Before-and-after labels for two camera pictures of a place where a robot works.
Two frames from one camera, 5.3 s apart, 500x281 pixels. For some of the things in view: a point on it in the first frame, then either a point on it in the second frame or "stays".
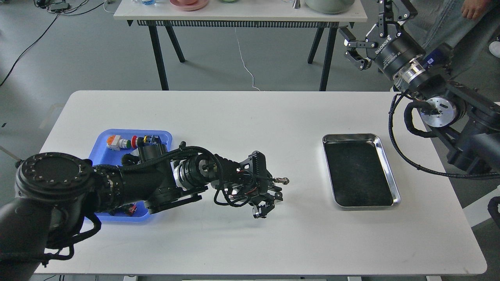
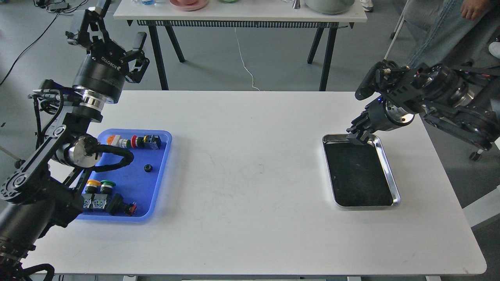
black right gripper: x=390 y=49 -> x=404 y=91
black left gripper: x=247 y=182 -> x=101 y=73
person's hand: x=472 y=9 stays
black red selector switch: x=128 y=210 stays
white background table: x=158 y=14 stays
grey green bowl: x=329 y=6 stays
